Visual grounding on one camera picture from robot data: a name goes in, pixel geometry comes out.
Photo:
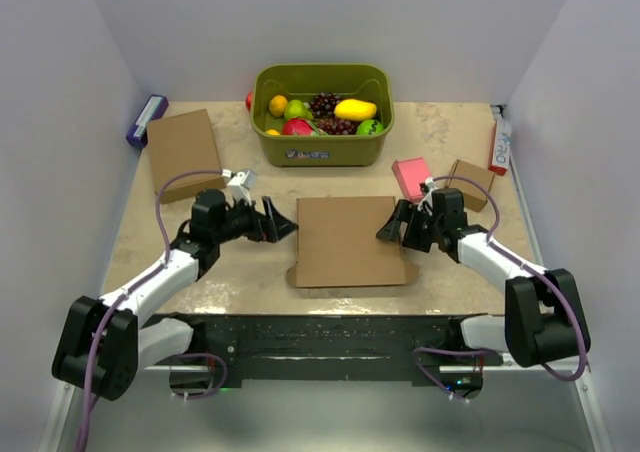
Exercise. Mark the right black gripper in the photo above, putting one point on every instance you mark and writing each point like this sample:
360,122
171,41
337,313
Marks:
405,211

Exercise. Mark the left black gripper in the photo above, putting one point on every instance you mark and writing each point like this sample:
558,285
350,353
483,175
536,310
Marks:
275,225

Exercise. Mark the brown cardboard paper box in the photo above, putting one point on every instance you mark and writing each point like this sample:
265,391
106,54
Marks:
336,245

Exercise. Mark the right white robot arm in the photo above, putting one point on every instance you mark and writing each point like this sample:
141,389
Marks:
543,321

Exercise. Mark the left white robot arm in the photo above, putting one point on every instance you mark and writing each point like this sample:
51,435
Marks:
105,340

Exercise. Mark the small brown cardboard box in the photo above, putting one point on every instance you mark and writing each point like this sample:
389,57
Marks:
473,181

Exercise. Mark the red white toothpaste box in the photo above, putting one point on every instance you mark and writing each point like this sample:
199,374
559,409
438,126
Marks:
499,157

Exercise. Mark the closed brown cardboard box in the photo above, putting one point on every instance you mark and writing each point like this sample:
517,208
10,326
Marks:
179,144

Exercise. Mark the purple white box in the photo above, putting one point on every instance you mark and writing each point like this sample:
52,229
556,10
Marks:
154,109

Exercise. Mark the pink sponge block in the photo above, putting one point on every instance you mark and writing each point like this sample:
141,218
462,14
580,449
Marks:
410,175

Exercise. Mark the pink dragon fruit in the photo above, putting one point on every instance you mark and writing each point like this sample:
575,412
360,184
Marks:
299,127

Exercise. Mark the lower purple grapes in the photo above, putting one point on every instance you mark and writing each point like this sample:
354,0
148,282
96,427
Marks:
336,126

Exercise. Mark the purple grapes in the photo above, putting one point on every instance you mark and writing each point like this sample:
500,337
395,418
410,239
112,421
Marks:
336,126
323,105

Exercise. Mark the yellow mango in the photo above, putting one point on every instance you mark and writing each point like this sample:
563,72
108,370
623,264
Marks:
355,110

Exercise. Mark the green pear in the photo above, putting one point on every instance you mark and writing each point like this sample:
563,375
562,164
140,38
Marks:
297,109

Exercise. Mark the orange fruit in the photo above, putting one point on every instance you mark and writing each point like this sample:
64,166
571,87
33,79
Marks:
277,106

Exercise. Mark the upper purple grapes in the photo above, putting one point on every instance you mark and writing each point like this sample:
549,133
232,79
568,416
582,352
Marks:
323,105

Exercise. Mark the red fruit behind bin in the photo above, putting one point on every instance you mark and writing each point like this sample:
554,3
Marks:
249,101

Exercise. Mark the olive green plastic bin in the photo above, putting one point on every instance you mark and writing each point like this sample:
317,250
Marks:
305,80

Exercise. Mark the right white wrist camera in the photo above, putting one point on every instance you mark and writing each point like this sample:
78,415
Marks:
427,187

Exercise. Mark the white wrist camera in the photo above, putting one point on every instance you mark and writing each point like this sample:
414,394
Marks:
427,187
239,183

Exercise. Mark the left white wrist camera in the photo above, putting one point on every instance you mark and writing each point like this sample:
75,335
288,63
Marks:
239,183

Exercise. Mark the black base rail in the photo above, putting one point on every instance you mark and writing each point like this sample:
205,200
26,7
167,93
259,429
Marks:
394,348

